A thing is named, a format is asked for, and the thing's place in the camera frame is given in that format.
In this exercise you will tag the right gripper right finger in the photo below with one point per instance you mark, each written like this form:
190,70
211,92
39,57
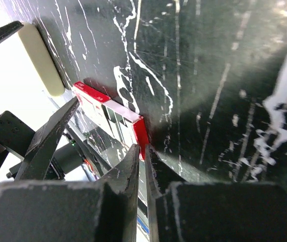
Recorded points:
179,210

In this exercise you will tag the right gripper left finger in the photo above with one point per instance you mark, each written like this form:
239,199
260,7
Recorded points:
47,210

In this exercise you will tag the white stapler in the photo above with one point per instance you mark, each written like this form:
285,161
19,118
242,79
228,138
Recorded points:
41,59

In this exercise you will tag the staple box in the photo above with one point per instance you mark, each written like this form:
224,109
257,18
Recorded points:
116,120

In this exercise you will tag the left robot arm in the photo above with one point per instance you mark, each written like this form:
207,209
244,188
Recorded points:
63,161

